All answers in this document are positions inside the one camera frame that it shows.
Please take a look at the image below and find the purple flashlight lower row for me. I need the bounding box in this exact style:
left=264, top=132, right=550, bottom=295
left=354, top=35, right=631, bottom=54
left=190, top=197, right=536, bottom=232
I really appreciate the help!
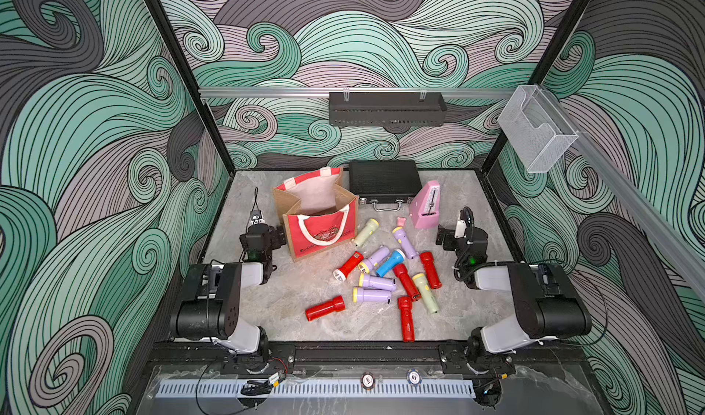
left=352, top=288, right=392, bottom=304

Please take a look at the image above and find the black wall-mounted shelf tray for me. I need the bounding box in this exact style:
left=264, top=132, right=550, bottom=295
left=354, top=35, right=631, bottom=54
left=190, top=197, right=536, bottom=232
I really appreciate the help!
left=329, top=91, right=448, bottom=130

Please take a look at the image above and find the pale green flashlight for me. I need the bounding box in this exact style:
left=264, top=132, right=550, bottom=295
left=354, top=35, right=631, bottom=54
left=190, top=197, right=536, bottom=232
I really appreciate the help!
left=412, top=273, right=440, bottom=314
left=352, top=218, right=380, bottom=247

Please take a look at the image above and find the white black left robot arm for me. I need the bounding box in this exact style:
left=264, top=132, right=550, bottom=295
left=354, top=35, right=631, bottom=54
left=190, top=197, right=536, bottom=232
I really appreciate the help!
left=171, top=223, right=286, bottom=354

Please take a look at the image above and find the clear plastic wall bin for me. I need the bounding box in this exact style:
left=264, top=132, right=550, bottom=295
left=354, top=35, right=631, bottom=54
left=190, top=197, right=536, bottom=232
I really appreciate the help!
left=498, top=84, right=578, bottom=174

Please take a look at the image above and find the aluminium rail back wall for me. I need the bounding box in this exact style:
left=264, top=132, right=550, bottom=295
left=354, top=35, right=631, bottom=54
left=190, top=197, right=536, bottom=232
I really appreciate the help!
left=198, top=86, right=514, bottom=100

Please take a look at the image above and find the black front mounting rail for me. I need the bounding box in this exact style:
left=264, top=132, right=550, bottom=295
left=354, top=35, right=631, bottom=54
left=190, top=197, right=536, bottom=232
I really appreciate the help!
left=150, top=340, right=540, bottom=371

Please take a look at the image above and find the red canvas tote bag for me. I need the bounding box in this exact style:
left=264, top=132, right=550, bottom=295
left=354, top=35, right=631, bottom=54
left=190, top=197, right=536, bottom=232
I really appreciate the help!
left=273, top=167, right=358, bottom=260

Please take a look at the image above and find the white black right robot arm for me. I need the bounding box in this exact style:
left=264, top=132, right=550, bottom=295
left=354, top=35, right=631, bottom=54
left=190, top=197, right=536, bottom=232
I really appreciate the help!
left=436, top=207, right=592, bottom=361

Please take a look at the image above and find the purple flashlight middle row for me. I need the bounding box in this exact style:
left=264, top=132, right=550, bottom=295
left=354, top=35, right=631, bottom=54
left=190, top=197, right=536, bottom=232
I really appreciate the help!
left=358, top=273, right=397, bottom=292

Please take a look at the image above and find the purple flashlight row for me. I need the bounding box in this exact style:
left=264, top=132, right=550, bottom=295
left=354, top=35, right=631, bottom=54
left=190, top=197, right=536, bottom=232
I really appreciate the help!
left=352, top=288, right=392, bottom=304
left=358, top=273, right=397, bottom=292

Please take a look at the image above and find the pink metronome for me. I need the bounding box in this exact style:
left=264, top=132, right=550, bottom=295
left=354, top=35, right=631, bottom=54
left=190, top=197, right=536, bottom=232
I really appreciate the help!
left=409, top=180, right=441, bottom=230

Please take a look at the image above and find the red flashlight white head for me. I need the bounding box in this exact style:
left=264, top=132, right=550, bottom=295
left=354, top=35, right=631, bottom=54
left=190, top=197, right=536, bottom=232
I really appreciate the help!
left=333, top=252, right=364, bottom=282

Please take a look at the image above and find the aluminium rail wall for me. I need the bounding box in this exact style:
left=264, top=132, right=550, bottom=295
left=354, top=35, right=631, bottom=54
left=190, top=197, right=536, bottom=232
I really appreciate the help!
left=538, top=86, right=704, bottom=297
left=198, top=86, right=514, bottom=100

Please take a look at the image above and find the aluminium rail right wall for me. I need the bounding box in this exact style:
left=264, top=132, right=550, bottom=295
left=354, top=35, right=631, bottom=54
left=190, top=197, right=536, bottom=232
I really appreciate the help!
left=538, top=86, right=704, bottom=297

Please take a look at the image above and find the blue flashlight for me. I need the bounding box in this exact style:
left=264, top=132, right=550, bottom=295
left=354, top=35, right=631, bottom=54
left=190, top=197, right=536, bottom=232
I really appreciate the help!
left=376, top=249, right=406, bottom=277

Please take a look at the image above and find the white slotted cable duct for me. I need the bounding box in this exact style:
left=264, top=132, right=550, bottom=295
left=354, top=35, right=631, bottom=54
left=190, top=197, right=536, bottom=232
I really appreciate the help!
left=155, top=379, right=476, bottom=398

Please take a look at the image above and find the black hard carry case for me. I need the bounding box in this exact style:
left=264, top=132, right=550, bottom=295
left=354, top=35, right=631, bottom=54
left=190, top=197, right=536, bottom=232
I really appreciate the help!
left=348, top=160, right=422, bottom=205

